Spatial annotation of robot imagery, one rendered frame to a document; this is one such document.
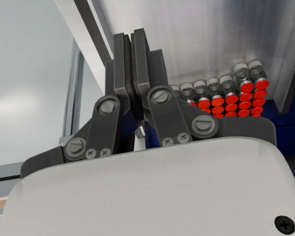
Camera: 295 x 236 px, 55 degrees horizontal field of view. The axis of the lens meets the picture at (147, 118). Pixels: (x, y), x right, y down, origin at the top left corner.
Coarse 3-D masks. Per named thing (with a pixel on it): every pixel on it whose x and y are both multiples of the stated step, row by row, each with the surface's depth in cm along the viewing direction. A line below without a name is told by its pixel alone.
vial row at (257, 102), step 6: (252, 96) 48; (210, 102) 49; (240, 102) 47; (246, 102) 47; (252, 102) 47; (258, 102) 47; (264, 102) 47; (216, 108) 47; (222, 108) 48; (228, 108) 48; (234, 108) 48; (240, 108) 48; (246, 108) 48
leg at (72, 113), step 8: (72, 48) 105; (72, 56) 102; (80, 56) 102; (72, 64) 99; (80, 64) 100; (72, 72) 97; (80, 72) 98; (72, 80) 94; (80, 80) 96; (72, 88) 92; (80, 88) 94; (72, 96) 90; (80, 96) 92; (72, 104) 89; (80, 104) 91; (64, 112) 88; (72, 112) 87; (80, 112) 90; (64, 120) 86; (72, 120) 85; (64, 128) 84; (72, 128) 84; (64, 136) 82
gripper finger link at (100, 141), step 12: (108, 96) 13; (96, 108) 12; (108, 108) 12; (120, 108) 12; (96, 120) 12; (108, 120) 12; (120, 120) 12; (96, 132) 12; (108, 132) 11; (96, 144) 11; (108, 144) 11; (132, 144) 14; (84, 156) 11; (96, 156) 11
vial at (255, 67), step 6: (252, 66) 45; (258, 66) 44; (252, 72) 45; (258, 72) 44; (264, 72) 44; (252, 78) 44; (258, 78) 44; (264, 78) 43; (258, 84) 43; (264, 84) 43
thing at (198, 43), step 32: (96, 0) 34; (128, 0) 35; (160, 0) 36; (192, 0) 36; (224, 0) 36; (256, 0) 37; (288, 0) 37; (128, 32) 39; (160, 32) 40; (192, 32) 40; (224, 32) 40; (256, 32) 41; (288, 32) 41; (192, 64) 45; (224, 64) 46; (288, 64) 44
